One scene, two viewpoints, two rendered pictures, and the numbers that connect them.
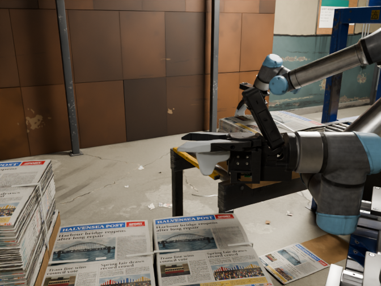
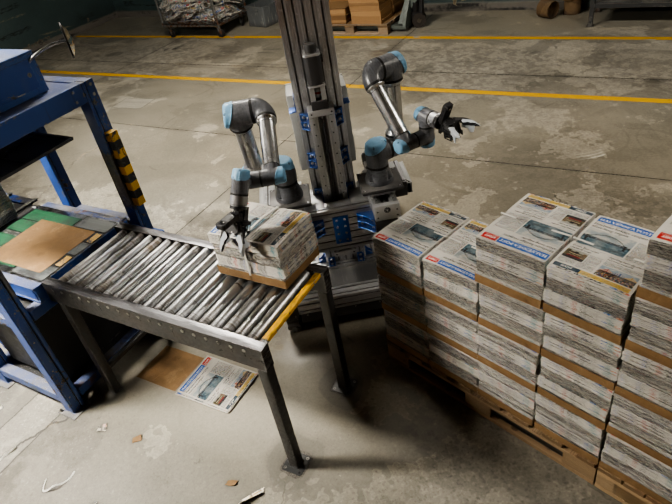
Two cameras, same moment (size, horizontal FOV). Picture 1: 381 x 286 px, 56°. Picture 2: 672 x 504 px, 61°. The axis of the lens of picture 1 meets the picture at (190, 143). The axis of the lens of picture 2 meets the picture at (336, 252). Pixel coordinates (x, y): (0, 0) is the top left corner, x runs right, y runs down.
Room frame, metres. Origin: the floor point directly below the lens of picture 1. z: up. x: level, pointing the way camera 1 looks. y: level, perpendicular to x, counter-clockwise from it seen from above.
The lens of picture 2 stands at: (2.28, 1.68, 2.36)
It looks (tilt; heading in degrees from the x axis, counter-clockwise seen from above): 36 degrees down; 242
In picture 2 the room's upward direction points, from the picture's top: 11 degrees counter-clockwise
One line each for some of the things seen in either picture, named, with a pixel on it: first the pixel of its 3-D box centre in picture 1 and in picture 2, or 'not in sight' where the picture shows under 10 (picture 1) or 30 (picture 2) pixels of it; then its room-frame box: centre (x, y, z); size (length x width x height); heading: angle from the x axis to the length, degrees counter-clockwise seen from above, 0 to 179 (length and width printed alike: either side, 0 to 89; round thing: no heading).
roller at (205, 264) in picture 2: not in sight; (189, 281); (1.87, -0.56, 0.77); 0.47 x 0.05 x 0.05; 27
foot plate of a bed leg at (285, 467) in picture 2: not in sight; (296, 462); (1.83, 0.07, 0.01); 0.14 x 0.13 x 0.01; 27
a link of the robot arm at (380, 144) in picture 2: not in sight; (377, 151); (0.72, -0.55, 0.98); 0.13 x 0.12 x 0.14; 178
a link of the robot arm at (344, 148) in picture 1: (347, 154); (425, 116); (0.61, -0.28, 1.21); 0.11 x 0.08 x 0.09; 88
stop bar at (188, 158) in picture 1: (193, 162); (293, 305); (1.61, -0.02, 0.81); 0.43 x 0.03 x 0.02; 27
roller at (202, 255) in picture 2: not in sight; (178, 278); (1.90, -0.61, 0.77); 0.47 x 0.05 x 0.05; 27
